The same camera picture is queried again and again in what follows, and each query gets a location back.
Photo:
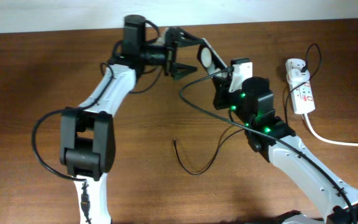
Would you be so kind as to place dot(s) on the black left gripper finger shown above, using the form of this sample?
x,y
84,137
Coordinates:
x,y
185,39
180,70

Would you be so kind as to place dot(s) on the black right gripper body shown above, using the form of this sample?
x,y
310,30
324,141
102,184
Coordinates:
x,y
225,100

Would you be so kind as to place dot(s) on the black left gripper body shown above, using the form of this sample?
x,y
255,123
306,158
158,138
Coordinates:
x,y
162,54

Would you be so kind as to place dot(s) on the black flip smartphone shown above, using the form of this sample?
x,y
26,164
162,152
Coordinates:
x,y
209,59

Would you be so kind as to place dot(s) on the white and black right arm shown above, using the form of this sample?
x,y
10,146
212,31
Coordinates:
x,y
269,135

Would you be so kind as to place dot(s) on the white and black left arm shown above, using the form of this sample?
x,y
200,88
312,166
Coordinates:
x,y
87,143

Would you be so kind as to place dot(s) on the white USB charger adapter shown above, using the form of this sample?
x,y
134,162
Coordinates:
x,y
296,76

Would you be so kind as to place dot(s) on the white power strip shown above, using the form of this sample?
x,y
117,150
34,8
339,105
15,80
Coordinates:
x,y
301,93

